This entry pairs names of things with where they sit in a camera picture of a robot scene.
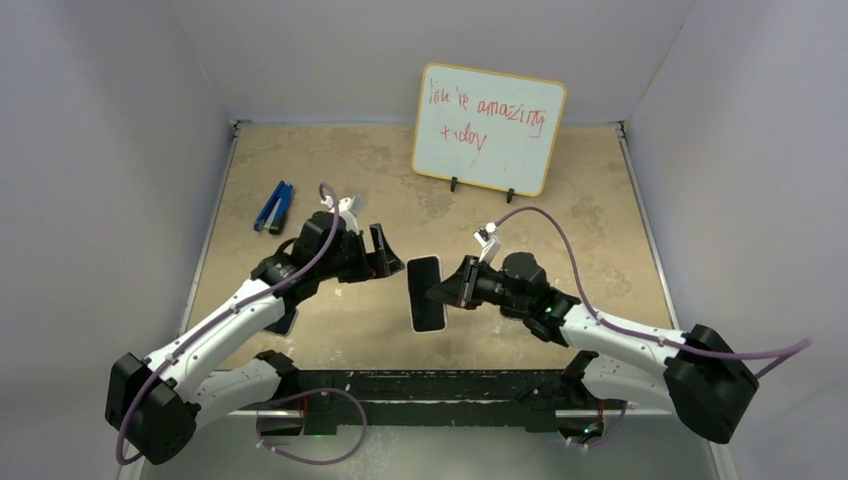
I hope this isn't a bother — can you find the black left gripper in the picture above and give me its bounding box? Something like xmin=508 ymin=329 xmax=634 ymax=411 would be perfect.
xmin=317 ymin=224 xmax=401 ymax=284

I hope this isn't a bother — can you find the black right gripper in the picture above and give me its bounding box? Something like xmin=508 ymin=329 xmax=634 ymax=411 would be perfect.
xmin=427 ymin=256 xmax=529 ymax=313

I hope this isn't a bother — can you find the purple phone black screen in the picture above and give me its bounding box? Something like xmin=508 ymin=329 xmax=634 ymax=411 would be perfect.
xmin=406 ymin=255 xmax=448 ymax=335

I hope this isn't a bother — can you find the silver phone black screen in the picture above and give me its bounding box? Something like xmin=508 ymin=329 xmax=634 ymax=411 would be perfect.
xmin=265 ymin=310 xmax=298 ymax=336

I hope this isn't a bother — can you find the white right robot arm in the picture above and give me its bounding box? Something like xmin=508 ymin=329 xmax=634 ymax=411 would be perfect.
xmin=426 ymin=252 xmax=759 ymax=444

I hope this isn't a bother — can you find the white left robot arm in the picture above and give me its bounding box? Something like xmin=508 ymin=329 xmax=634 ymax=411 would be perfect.
xmin=105 ymin=210 xmax=406 ymax=466

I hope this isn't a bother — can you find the blue and black stapler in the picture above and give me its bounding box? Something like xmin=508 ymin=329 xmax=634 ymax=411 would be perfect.
xmin=253 ymin=181 xmax=294 ymax=235

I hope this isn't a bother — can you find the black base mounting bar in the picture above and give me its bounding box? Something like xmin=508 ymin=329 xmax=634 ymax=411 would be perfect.
xmin=257 ymin=369 xmax=622 ymax=436

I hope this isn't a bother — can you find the whiteboard with red writing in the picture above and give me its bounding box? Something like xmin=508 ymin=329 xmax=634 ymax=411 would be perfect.
xmin=411 ymin=63 xmax=567 ymax=197

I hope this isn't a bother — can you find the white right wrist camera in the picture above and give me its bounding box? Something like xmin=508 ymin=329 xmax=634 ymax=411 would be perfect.
xmin=473 ymin=222 xmax=502 ymax=265

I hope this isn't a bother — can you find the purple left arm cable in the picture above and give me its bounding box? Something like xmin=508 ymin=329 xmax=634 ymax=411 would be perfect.
xmin=115 ymin=182 xmax=342 ymax=466

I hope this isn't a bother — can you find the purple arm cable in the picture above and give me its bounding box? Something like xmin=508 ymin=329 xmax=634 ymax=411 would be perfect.
xmin=115 ymin=182 xmax=342 ymax=466
xmin=493 ymin=206 xmax=814 ymax=380

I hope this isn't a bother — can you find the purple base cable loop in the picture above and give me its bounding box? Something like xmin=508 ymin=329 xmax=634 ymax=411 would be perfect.
xmin=255 ymin=388 xmax=368 ymax=466

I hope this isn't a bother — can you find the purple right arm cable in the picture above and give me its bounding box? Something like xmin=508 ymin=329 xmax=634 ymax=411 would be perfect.
xmin=493 ymin=206 xmax=814 ymax=380

